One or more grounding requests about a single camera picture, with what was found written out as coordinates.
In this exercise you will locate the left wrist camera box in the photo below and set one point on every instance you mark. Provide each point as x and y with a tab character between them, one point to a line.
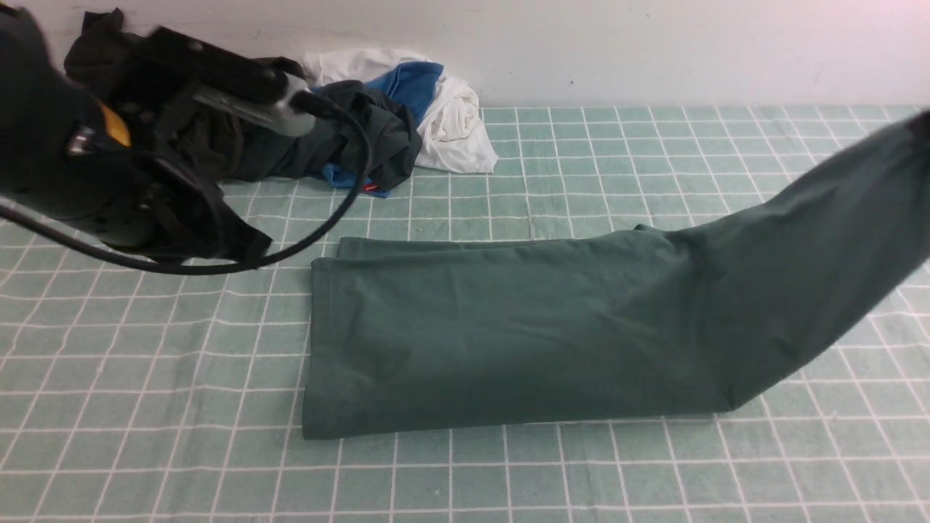
255	92

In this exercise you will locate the green checkered tablecloth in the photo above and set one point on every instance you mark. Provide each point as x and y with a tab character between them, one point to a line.
132	397

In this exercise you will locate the green long sleeve shirt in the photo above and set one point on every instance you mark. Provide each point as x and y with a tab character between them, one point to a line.
419	335

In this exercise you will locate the white garment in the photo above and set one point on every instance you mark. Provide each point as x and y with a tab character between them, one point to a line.
454	136

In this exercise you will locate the blue garment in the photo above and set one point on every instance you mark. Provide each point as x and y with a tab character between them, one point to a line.
410	83

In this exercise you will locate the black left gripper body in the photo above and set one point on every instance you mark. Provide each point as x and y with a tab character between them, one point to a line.
138	196

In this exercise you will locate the dark green crumpled garment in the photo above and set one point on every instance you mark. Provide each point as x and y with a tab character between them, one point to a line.
332	149

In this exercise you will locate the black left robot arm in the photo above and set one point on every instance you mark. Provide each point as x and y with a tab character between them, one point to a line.
37	118

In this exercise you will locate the dark olive crumpled garment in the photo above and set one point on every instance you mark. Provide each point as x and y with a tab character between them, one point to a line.
219	146

